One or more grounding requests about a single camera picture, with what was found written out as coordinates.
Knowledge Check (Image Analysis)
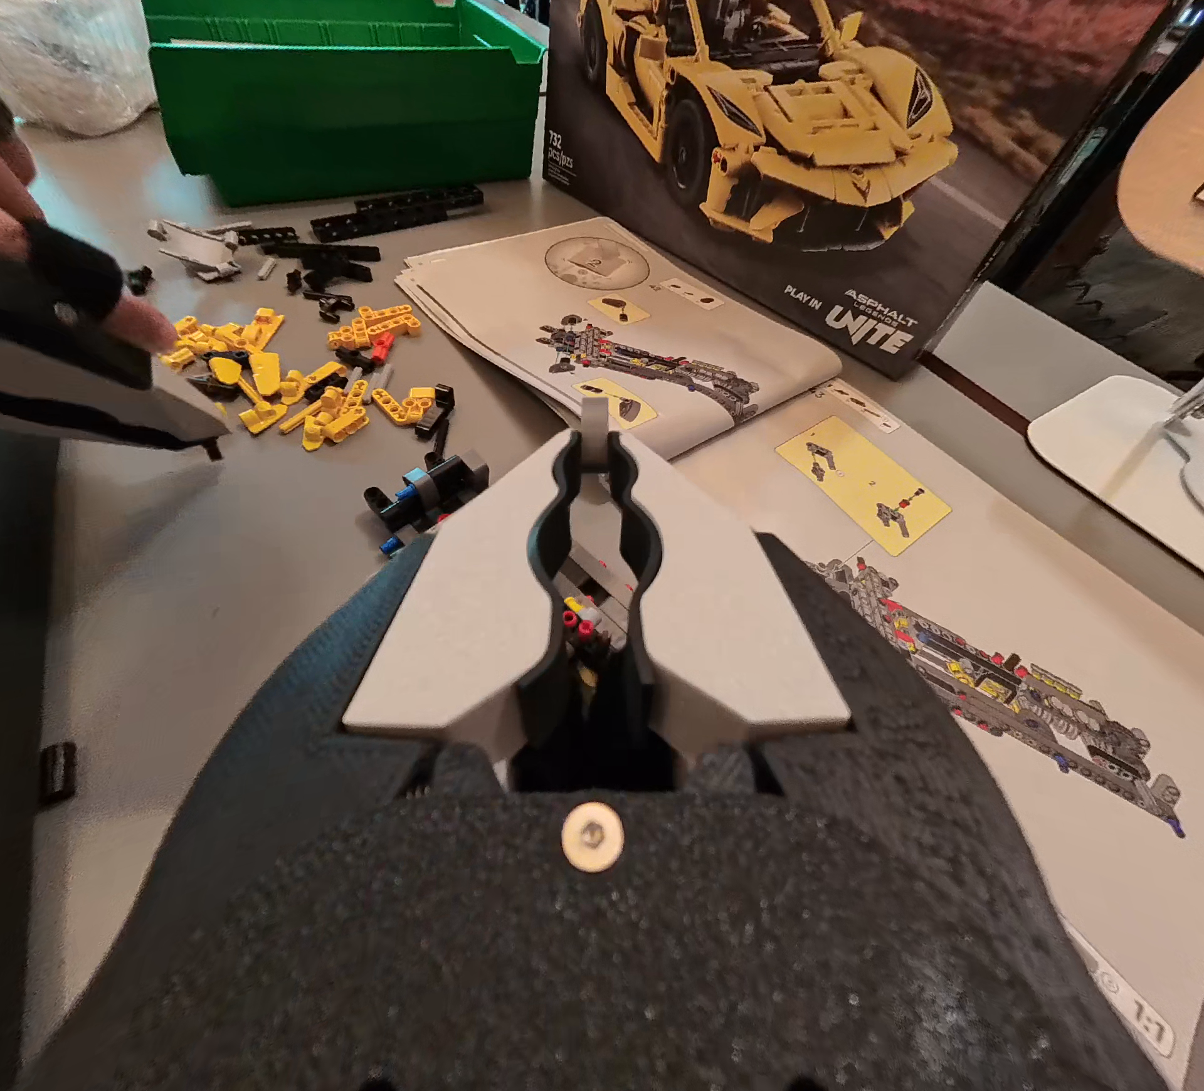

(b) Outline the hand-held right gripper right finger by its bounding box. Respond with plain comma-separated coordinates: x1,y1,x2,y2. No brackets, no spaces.
611,431,855,793

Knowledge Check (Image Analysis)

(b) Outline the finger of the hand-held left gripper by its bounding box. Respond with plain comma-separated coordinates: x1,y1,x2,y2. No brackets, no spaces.
0,337,234,445
0,400,225,455

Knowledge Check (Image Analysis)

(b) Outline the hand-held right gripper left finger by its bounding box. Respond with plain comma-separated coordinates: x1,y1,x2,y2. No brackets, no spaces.
339,427,577,793

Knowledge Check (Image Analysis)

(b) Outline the grey lego car chassis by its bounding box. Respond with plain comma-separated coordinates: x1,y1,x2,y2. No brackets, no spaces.
365,450,636,674

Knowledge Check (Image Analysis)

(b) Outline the grey lego piece with connector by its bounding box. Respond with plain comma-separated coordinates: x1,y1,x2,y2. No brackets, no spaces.
578,394,615,479

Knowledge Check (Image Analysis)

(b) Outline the light grey lego panel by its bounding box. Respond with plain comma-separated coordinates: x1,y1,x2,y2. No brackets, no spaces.
147,219,254,283

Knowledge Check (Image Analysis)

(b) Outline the pile of yellow lego pieces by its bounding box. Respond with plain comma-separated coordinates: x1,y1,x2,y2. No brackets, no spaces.
158,305,445,452

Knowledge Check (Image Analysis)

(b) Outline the lego instruction booklet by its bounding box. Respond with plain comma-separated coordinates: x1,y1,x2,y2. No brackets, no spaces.
395,216,1204,1064

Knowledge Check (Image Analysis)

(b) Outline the pile of black lego pieces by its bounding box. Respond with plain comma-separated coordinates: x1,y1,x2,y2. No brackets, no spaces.
127,183,485,323

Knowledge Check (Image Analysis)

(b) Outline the lego set box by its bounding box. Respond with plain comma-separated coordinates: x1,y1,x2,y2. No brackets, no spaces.
546,0,1204,382

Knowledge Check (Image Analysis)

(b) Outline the person's left hand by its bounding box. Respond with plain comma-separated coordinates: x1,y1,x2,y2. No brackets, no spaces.
0,98,177,353

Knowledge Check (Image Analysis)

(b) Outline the clear plastic bag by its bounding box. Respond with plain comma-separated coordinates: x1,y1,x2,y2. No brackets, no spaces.
0,0,204,137

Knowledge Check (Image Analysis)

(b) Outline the green plastic bin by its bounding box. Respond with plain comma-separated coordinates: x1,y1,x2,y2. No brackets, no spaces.
140,0,547,208

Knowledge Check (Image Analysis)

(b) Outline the white folding stand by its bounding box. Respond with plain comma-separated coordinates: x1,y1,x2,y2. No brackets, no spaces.
1027,374,1204,574

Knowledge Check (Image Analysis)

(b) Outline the instruction sheet on white stand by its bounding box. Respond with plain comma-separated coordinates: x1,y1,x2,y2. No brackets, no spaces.
1115,89,1204,278

